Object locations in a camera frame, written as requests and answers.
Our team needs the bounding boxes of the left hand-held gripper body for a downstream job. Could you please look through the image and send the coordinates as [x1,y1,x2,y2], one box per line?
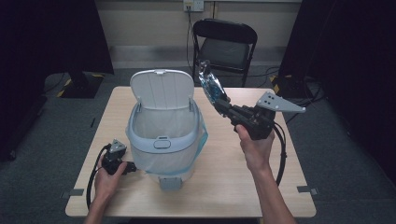
[102,138,129,175]

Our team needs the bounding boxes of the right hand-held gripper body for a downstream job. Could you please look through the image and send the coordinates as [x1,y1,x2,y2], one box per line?
[228,91,306,141]

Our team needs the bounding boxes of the silver foil snack packet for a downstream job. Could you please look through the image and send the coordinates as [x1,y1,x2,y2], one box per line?
[198,60,231,108]

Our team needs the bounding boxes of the white pedal trash bin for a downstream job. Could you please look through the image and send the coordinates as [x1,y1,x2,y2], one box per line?
[125,68,209,192]

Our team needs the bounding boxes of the person's left hand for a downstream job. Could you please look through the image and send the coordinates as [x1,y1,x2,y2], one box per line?
[93,161,128,201]

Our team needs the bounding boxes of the person's right hand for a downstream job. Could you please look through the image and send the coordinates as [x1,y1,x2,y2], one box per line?
[234,123,276,173]

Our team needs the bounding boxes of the black stand base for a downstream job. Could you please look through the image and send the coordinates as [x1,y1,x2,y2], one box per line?
[270,74,314,100]
[56,70,106,100]

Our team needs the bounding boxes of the grey tape strip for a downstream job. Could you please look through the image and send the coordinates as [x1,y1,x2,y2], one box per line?
[60,188,85,200]
[296,185,319,196]

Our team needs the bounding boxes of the black folding chair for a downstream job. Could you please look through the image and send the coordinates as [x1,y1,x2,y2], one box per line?
[191,18,259,88]

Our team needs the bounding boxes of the black curtain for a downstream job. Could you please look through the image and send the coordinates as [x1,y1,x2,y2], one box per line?
[278,0,396,185]
[0,0,115,162]

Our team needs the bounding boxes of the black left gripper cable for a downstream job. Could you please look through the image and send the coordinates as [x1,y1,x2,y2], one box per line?
[86,143,112,209]

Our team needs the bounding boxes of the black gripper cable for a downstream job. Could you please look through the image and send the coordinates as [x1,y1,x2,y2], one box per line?
[86,143,112,209]
[272,121,289,187]

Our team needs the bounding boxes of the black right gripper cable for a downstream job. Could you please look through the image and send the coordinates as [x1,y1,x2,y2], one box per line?
[272,121,289,187]

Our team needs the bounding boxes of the black floor cables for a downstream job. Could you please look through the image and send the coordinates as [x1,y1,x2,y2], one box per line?
[248,65,328,125]

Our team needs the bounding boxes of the black wall socket cable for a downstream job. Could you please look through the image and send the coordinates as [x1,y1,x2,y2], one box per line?
[185,6,194,69]

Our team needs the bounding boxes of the white wall socket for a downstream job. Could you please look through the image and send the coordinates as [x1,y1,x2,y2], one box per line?
[182,0,205,13]

